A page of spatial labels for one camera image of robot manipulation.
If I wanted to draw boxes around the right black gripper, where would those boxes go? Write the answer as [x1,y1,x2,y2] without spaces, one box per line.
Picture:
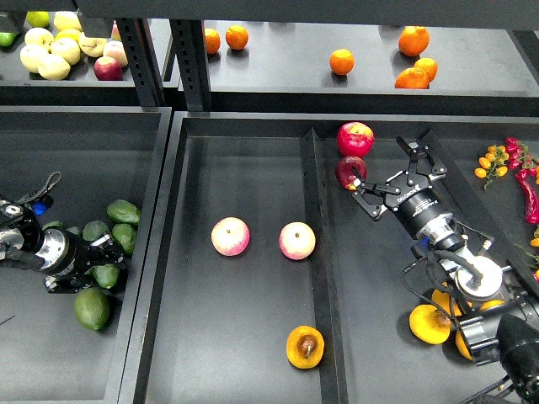
[351,135,453,240]

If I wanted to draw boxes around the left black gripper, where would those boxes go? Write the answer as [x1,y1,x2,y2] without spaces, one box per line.
[36,229,125,294]

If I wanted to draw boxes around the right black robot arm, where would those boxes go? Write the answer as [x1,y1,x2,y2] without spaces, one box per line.
[345,138,538,403]

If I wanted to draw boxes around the dark green avocado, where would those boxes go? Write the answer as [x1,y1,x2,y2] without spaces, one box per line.
[106,199,141,226]
[111,223,136,256]
[42,221,64,231]
[82,221,109,242]

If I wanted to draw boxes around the light green avocado bottom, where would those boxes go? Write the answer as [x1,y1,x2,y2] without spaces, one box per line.
[73,287,110,331]

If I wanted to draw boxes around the dark green avocado far left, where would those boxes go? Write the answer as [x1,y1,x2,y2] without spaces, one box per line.
[42,221,64,231]

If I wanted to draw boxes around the dark green avocado top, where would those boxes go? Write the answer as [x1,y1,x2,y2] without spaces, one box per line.
[106,199,141,226]

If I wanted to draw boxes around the dark red apple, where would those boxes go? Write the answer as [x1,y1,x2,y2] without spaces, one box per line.
[335,156,368,191]

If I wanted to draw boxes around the bright red apple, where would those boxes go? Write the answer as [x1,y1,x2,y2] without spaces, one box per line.
[336,121,375,157]

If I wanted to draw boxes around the orange front right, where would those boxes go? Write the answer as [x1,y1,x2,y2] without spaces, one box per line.
[394,67,430,89]

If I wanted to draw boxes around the orange cherry tomato bunch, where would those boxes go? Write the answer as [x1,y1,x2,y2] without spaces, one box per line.
[474,145,509,190]

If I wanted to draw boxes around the orange right small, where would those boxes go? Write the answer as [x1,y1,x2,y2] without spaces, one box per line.
[414,57,438,82]

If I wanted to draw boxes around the black left tray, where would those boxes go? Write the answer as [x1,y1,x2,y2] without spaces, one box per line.
[1,107,171,403]

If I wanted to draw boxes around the black tray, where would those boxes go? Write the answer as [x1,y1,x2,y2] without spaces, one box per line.
[1,107,171,403]
[118,110,539,404]

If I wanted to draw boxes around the pink apple right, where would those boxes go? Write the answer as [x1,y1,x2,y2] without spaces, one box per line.
[279,221,316,261]

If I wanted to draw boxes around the pink apple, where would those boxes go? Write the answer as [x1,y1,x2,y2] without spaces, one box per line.
[211,216,250,257]
[279,221,316,261]

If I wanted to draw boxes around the orange middle shelf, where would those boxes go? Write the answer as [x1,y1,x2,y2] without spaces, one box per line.
[329,49,355,76]

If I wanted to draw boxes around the red cherry tomato bunch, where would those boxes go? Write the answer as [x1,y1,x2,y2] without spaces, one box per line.
[504,137,538,178]

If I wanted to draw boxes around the large orange upper right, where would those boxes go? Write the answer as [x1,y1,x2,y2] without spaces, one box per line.
[398,26,430,57]

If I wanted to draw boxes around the red chili pepper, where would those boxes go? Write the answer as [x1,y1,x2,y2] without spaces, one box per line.
[515,169,538,225]

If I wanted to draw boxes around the pink apple left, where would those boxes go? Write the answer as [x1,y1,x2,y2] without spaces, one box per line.
[211,216,250,257]

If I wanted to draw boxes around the black centre tray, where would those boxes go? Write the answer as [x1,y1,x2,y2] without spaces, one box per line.
[118,110,539,404]

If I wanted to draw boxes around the red apple on shelf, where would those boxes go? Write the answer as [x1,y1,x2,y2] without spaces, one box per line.
[93,56,123,81]

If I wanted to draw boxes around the pale yellow apple front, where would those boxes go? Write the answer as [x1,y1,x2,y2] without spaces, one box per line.
[37,54,71,81]

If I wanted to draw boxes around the orange upper left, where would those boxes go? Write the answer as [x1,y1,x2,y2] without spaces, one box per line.
[225,24,249,51]

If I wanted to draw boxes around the pale yellow apple centre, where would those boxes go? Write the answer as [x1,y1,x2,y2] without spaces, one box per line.
[51,38,81,66]

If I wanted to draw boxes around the pale peach apple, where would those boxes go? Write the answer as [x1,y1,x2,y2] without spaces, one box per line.
[103,40,128,67]

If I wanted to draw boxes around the pale yellow apple with stem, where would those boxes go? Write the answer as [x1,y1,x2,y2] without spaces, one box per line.
[78,32,108,58]

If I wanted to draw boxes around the yellow lemon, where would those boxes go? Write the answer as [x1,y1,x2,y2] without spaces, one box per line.
[55,28,82,42]

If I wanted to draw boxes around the pale yellow apple upper left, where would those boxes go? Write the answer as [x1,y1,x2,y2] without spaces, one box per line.
[24,27,54,50]

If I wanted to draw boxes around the black shelf post left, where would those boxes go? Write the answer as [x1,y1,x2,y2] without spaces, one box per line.
[115,18,166,107]

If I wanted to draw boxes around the black shelf post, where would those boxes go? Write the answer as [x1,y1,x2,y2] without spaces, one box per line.
[115,18,166,107]
[169,19,212,112]

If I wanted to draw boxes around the black shelf post right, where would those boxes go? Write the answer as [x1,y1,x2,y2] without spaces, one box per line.
[169,19,212,112]

